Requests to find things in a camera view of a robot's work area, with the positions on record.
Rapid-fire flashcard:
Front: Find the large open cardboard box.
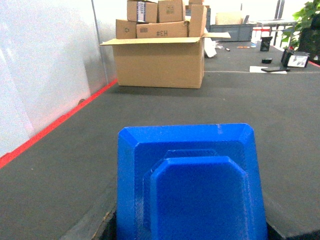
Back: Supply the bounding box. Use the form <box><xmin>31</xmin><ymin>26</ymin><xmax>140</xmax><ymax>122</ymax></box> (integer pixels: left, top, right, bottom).
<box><xmin>99</xmin><ymin>32</ymin><xmax>232</xmax><ymax>90</ymax></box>

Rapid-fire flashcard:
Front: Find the small cardboard box H3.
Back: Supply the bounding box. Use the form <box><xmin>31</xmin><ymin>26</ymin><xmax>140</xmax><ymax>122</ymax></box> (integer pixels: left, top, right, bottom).
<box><xmin>136</xmin><ymin>21</ymin><xmax>189</xmax><ymax>39</ymax></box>

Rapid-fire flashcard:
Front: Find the white paper sheet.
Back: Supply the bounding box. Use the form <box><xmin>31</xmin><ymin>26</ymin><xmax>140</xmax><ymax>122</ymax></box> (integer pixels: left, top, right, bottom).
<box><xmin>249</xmin><ymin>65</ymin><xmax>287</xmax><ymax>75</ymax></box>

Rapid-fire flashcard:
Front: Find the small cardboard box top right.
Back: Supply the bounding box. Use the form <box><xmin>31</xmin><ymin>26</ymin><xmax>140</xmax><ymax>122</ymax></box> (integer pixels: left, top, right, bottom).
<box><xmin>158</xmin><ymin>0</ymin><xmax>186</xmax><ymax>23</ymax></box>

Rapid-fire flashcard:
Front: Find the small cardboard box top left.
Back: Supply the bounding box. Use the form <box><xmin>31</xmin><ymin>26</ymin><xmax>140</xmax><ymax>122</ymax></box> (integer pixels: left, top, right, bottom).
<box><xmin>126</xmin><ymin>0</ymin><xmax>158</xmax><ymax>24</ymax></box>

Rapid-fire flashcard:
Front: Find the grey plastic crate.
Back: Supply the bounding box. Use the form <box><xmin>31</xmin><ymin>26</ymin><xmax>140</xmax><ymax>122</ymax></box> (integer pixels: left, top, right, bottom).
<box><xmin>209</xmin><ymin>24</ymin><xmax>256</xmax><ymax>42</ymax></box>

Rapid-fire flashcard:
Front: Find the black phone on paper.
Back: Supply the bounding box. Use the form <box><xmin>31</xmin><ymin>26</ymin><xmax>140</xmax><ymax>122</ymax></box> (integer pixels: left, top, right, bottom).
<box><xmin>261</xmin><ymin>66</ymin><xmax>291</xmax><ymax>73</ymax></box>

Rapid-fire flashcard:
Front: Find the small black round object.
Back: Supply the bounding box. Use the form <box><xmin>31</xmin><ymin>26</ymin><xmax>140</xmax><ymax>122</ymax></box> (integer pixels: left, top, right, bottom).
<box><xmin>261</xmin><ymin>58</ymin><xmax>273</xmax><ymax>64</ymax></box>

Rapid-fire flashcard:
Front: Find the black framed picture stand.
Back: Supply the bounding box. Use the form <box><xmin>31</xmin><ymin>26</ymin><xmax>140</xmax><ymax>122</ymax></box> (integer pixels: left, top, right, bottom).
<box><xmin>281</xmin><ymin>49</ymin><xmax>310</xmax><ymax>68</ymax></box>

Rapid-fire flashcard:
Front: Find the green potted plant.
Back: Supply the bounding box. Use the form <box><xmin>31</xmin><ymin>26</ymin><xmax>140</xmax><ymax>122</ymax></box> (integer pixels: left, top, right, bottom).
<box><xmin>281</xmin><ymin>0</ymin><xmax>320</xmax><ymax>50</ymax></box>

